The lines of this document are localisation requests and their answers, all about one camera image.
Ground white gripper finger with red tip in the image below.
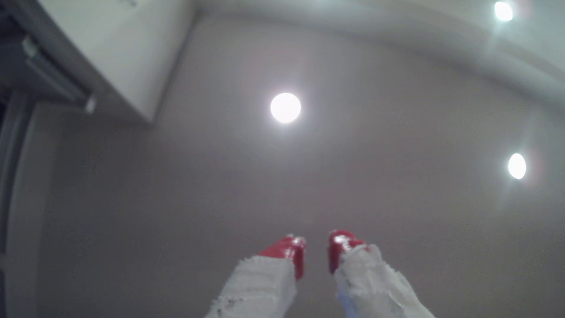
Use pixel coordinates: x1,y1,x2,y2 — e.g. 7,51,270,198
328,230,435,318
205,234,306,318

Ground round ceiling light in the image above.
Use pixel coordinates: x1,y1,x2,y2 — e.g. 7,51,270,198
507,152,527,180
494,1,514,22
270,92,302,124

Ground white box cabinet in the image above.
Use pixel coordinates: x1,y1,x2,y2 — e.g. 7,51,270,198
37,0,197,123

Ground grey curtain rail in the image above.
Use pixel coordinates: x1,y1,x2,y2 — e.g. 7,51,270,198
21,36,96,115

